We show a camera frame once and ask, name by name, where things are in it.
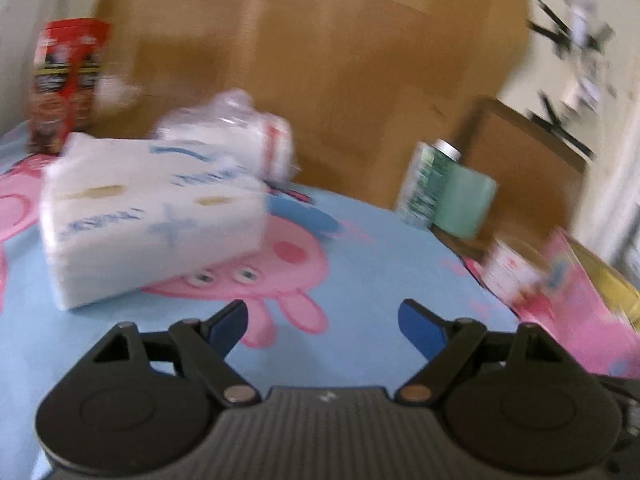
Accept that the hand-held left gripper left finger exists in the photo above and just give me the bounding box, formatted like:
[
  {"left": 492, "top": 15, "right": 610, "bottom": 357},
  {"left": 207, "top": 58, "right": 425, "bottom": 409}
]
[{"left": 90, "top": 299, "right": 261, "bottom": 407}]

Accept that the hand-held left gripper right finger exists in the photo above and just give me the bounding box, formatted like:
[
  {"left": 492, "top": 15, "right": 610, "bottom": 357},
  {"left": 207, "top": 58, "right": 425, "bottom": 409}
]
[{"left": 395, "top": 299, "right": 567, "bottom": 407}]

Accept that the pink gift box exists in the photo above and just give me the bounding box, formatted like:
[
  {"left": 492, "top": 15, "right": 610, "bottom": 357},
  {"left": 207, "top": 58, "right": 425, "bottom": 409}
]
[{"left": 510, "top": 227, "right": 640, "bottom": 378}]

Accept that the round plastic food can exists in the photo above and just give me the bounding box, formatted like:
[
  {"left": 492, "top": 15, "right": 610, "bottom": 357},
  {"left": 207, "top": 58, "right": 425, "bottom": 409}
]
[{"left": 482, "top": 237, "right": 548, "bottom": 306}]

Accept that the large white tissue pack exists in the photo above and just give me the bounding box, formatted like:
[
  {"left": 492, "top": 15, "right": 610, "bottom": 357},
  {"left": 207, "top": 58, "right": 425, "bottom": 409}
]
[{"left": 39, "top": 132, "right": 271, "bottom": 311}]

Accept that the pale green plastic cup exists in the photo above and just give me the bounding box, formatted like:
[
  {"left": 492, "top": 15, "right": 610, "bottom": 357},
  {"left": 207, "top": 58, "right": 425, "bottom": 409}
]
[{"left": 432, "top": 164, "right": 498, "bottom": 240}]

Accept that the green drink carton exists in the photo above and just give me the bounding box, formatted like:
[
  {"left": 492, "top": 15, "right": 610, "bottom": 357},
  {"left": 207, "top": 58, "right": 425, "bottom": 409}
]
[{"left": 395, "top": 139, "right": 462, "bottom": 228}]

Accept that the clear plastic bag with tissues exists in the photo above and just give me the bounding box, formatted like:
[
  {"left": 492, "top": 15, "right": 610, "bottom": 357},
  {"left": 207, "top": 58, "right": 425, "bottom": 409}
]
[{"left": 152, "top": 89, "right": 296, "bottom": 186}]

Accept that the brown woven chair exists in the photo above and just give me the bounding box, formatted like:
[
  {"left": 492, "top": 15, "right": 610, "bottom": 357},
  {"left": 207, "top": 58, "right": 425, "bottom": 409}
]
[{"left": 432, "top": 99, "right": 587, "bottom": 261}]

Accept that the black tape cross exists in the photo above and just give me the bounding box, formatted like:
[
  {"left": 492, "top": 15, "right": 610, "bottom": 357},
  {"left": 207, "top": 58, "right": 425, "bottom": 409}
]
[
  {"left": 532, "top": 90, "right": 596, "bottom": 161},
  {"left": 522, "top": 0, "right": 616, "bottom": 56}
]

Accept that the wooden board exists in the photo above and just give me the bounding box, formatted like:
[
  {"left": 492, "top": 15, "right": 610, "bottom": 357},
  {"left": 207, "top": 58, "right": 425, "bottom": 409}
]
[{"left": 95, "top": 0, "right": 531, "bottom": 211}]

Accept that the red snack box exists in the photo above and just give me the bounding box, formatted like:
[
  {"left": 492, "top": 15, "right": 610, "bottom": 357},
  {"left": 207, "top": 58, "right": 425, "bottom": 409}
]
[{"left": 27, "top": 18, "right": 113, "bottom": 156}]

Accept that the white light bulb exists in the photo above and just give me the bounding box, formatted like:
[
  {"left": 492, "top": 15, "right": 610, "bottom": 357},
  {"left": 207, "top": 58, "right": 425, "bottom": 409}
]
[{"left": 560, "top": 0, "right": 598, "bottom": 51}]

